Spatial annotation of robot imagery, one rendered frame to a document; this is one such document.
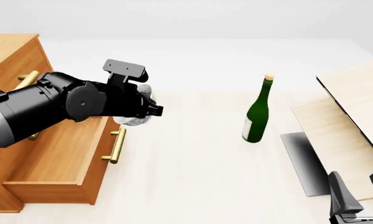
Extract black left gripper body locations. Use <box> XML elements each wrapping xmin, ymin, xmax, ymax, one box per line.
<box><xmin>136</xmin><ymin>90</ymin><xmax>164</xmax><ymax>119</ymax></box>

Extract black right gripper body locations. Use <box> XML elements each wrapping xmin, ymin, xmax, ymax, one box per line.
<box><xmin>328</xmin><ymin>211</ymin><xmax>373</xmax><ymax>224</ymax></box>

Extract grey patterned bowl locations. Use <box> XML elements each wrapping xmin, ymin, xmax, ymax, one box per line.
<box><xmin>113</xmin><ymin>83</ymin><xmax>157</xmax><ymax>128</ymax></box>

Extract open wooden drawer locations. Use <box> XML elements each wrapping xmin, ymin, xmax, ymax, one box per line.
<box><xmin>2</xmin><ymin>113</ymin><xmax>122</xmax><ymax>207</ymax></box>

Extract closed wooden drawer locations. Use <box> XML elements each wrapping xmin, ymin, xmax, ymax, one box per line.
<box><xmin>0</xmin><ymin>37</ymin><xmax>55</xmax><ymax>94</ymax></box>
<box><xmin>0</xmin><ymin>134</ymin><xmax>42</xmax><ymax>185</ymax></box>

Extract wooden cabinet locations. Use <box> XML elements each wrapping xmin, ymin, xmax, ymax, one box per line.
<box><xmin>0</xmin><ymin>34</ymin><xmax>128</xmax><ymax>213</ymax></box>

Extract pale wooden rack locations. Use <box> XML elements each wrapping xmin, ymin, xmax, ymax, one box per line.
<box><xmin>290</xmin><ymin>56</ymin><xmax>373</xmax><ymax>202</ymax></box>

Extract green wine bottle with cork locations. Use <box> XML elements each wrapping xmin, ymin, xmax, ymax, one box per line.
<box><xmin>241</xmin><ymin>73</ymin><xmax>275</xmax><ymax>144</ymax></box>

